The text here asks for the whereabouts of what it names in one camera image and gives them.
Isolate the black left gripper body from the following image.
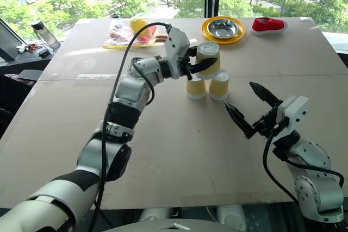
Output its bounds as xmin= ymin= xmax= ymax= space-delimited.
xmin=178 ymin=54 xmax=196 ymax=81

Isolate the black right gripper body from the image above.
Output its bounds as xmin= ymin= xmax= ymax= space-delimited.
xmin=252 ymin=105 xmax=289 ymax=139

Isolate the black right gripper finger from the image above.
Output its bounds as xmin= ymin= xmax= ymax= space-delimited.
xmin=249 ymin=81 xmax=284 ymax=108
xmin=223 ymin=101 xmax=258 ymax=140

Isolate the yellow white paper cup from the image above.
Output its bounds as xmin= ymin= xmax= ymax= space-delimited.
xmin=194 ymin=41 xmax=221 ymax=80
xmin=185 ymin=76 xmax=207 ymax=101
xmin=208 ymin=68 xmax=230 ymax=101

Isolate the yellow round plate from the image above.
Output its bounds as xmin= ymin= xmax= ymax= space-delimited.
xmin=201 ymin=16 xmax=246 ymax=45

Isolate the steel bowl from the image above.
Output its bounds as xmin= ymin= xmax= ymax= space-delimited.
xmin=207 ymin=18 xmax=240 ymax=39

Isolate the yellow rounded object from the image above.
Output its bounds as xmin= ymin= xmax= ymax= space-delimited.
xmin=129 ymin=16 xmax=148 ymax=36

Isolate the red white shoe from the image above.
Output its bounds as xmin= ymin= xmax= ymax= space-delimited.
xmin=250 ymin=17 xmax=288 ymax=36

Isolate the clear plastic bag with items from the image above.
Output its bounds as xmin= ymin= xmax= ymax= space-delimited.
xmin=102 ymin=18 xmax=171 ymax=50

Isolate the white rounded shape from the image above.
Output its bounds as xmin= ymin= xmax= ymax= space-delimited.
xmin=216 ymin=204 xmax=248 ymax=231
xmin=138 ymin=207 xmax=171 ymax=222

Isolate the grey rounded robot body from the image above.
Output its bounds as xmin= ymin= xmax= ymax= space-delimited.
xmin=103 ymin=218 xmax=243 ymax=232

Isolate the clear water bottle dark cap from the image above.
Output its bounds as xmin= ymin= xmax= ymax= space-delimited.
xmin=30 ymin=19 xmax=61 ymax=51

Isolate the red white small clutter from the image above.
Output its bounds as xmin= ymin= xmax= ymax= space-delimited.
xmin=16 ymin=42 xmax=39 ymax=53

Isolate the dark side desk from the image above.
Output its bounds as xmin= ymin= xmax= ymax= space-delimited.
xmin=0 ymin=17 xmax=65 ymax=135

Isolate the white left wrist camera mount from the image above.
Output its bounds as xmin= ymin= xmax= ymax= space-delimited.
xmin=164 ymin=27 xmax=191 ymax=80

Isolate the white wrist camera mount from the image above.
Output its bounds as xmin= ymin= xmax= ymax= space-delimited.
xmin=273 ymin=95 xmax=310 ymax=143
xmin=164 ymin=27 xmax=191 ymax=80

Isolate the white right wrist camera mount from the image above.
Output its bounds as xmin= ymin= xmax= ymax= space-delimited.
xmin=273 ymin=95 xmax=310 ymax=143

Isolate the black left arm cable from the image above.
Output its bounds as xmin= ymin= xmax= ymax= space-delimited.
xmin=88 ymin=22 xmax=172 ymax=232

